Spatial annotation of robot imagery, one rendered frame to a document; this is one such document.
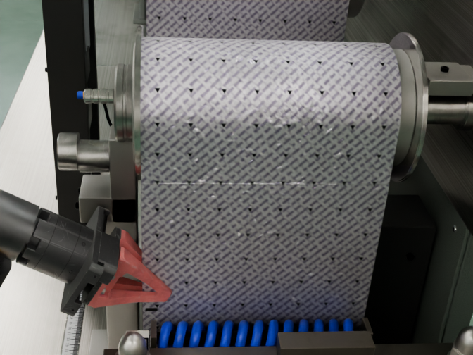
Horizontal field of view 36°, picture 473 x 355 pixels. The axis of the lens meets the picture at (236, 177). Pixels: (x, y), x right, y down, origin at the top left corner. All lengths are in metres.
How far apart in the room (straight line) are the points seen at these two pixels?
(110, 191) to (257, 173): 0.17
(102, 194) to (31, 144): 0.64
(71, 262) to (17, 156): 0.68
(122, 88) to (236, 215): 0.16
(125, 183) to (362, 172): 0.24
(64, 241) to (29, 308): 0.32
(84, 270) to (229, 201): 0.15
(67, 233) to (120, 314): 0.20
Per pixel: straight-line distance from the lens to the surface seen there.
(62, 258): 0.70
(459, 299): 0.85
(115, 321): 0.88
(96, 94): 0.68
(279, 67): 0.66
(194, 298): 0.75
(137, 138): 0.64
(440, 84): 0.72
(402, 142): 0.70
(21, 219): 0.69
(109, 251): 0.69
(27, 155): 1.36
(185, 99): 0.64
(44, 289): 1.04
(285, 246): 0.72
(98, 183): 0.80
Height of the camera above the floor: 1.54
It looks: 30 degrees down
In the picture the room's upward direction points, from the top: 4 degrees clockwise
